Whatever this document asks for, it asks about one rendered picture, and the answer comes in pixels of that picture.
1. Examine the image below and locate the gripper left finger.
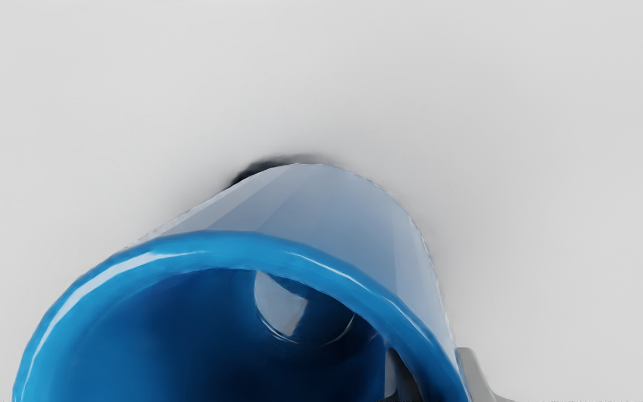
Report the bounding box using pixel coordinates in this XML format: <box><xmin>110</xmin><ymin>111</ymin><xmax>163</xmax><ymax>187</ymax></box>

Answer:
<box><xmin>383</xmin><ymin>348</ymin><xmax>424</xmax><ymax>402</ymax></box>

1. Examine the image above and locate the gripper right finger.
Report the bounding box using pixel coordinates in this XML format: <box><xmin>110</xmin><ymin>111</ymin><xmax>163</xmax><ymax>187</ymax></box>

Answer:
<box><xmin>455</xmin><ymin>347</ymin><xmax>516</xmax><ymax>402</ymax></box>

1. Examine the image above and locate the blue faceted mug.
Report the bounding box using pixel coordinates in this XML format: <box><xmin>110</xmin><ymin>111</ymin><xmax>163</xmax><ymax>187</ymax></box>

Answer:
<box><xmin>12</xmin><ymin>162</ymin><xmax>472</xmax><ymax>402</ymax></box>

